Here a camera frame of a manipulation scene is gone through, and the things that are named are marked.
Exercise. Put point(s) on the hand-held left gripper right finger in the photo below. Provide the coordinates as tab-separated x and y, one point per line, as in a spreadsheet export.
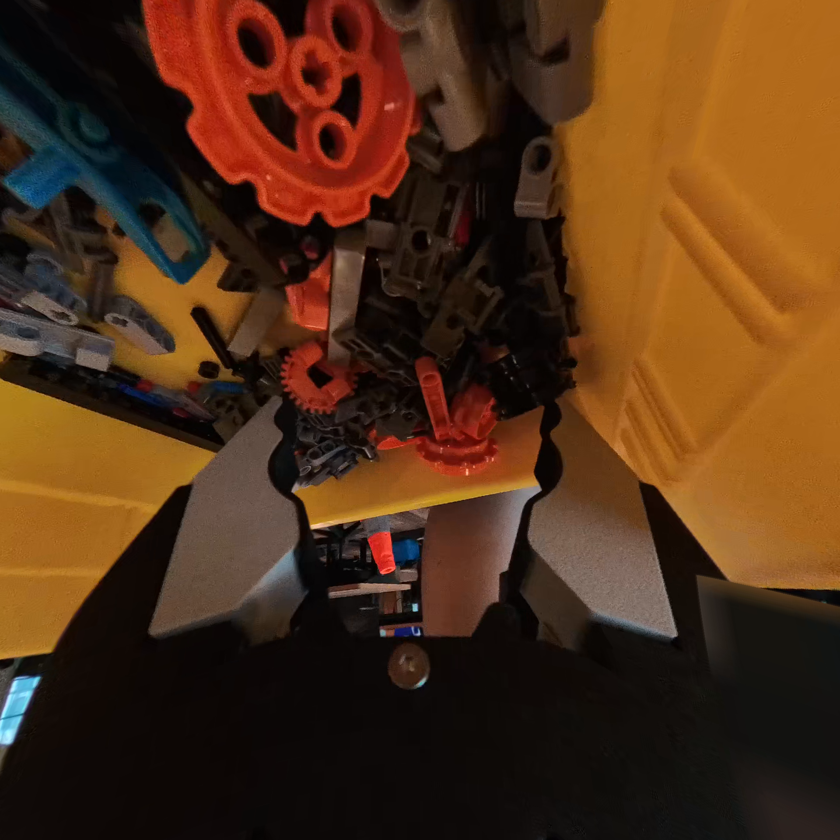
604	538

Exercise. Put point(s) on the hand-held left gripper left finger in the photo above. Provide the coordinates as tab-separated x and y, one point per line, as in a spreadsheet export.
223	538

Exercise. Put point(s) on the yellow plastic bin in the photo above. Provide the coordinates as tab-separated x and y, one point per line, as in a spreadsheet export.
722	328

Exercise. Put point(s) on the pile of building bricks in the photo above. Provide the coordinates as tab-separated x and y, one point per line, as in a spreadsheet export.
420	262

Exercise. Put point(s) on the large orange gear wheel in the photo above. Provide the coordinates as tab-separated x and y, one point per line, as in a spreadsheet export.
203	98

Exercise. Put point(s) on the orange cone-shaped object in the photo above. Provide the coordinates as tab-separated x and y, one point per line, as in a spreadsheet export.
382	551

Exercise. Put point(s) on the flat orange gear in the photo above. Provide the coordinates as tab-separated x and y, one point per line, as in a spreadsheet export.
459	456

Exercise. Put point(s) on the small orange crown gear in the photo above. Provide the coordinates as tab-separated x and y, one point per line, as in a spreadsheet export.
305	367

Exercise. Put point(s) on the blue angled beam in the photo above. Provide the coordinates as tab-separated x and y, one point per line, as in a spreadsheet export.
124	177

